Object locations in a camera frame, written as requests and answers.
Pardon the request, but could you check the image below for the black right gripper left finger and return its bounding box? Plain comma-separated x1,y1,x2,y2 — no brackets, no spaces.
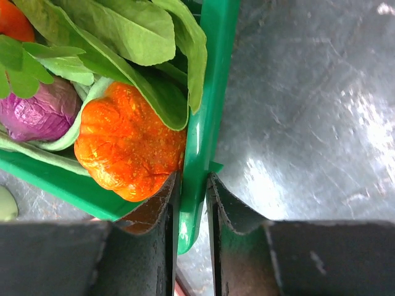
1,173,180,295

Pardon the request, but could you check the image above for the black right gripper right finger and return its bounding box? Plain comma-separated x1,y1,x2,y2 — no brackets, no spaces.
207,173,394,295

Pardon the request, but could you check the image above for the green plastic vegetable crate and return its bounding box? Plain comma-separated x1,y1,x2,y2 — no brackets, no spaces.
1,1,240,254

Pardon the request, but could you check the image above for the pink serving tray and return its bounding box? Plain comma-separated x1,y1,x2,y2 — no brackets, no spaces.
174,274,191,296

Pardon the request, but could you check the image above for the small orange toy pumpkin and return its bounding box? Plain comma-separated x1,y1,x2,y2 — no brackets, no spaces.
74,82,186,202

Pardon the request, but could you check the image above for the light green mug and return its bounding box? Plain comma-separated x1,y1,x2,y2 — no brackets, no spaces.
0,186,19,221

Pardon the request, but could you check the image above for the purple toy cabbage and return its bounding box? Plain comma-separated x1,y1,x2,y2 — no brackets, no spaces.
1,76,82,142

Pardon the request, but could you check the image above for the green leafy toy vegetable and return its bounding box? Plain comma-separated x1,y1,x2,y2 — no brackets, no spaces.
1,1,207,131

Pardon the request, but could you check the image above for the orange toy carrot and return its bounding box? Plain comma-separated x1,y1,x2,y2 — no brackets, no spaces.
0,0,35,42

